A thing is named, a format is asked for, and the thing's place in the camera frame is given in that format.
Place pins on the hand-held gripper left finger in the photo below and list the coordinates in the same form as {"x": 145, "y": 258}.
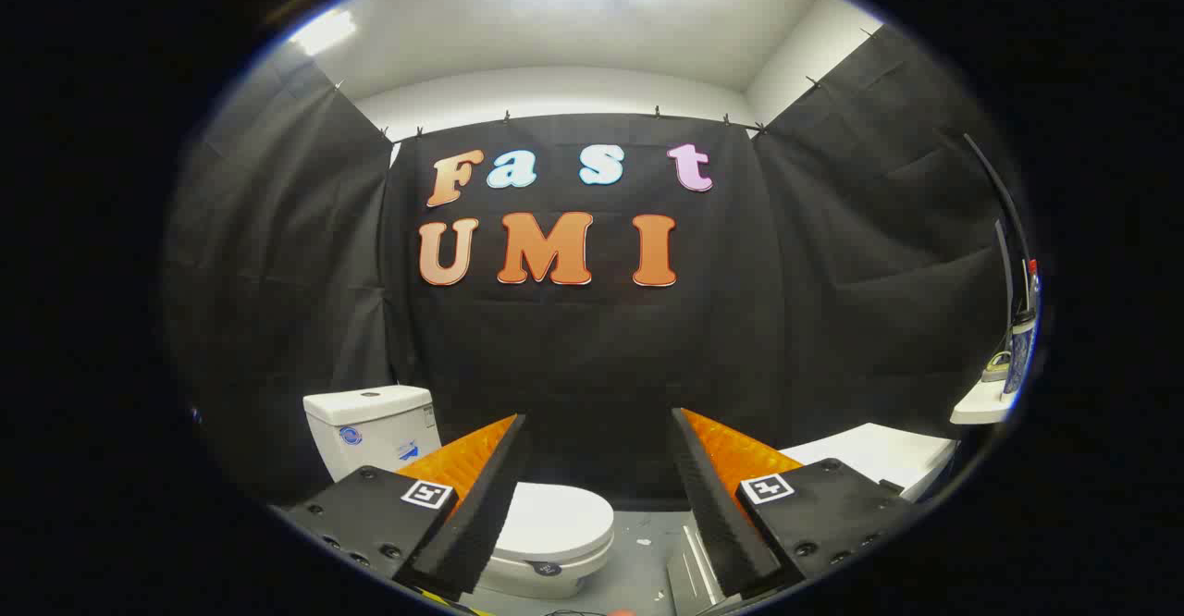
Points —
{"x": 481, "y": 514}

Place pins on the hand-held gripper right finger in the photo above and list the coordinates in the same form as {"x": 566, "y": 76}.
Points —
{"x": 717, "y": 514}

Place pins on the white toilet lid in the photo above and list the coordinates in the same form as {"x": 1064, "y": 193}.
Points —
{"x": 555, "y": 519}

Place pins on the white toilet bowl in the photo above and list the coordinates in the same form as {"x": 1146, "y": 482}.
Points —
{"x": 536, "y": 581}

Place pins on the white toilet tank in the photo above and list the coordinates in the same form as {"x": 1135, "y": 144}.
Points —
{"x": 370, "y": 426}

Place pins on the grey cabinet with white top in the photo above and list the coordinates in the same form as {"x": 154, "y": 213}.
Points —
{"x": 879, "y": 454}

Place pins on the black backdrop cloth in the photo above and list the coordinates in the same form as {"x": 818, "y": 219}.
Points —
{"x": 601, "y": 357}

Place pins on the small grey object on shelf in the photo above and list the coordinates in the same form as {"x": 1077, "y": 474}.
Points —
{"x": 996, "y": 368}

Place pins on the thin black curved pole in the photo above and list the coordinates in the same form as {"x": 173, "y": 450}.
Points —
{"x": 1004, "y": 195}

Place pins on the small ceiling light panel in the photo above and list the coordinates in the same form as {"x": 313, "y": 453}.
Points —
{"x": 322, "y": 31}

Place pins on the white wall shelf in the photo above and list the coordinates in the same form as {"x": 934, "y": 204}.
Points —
{"x": 980, "y": 406}

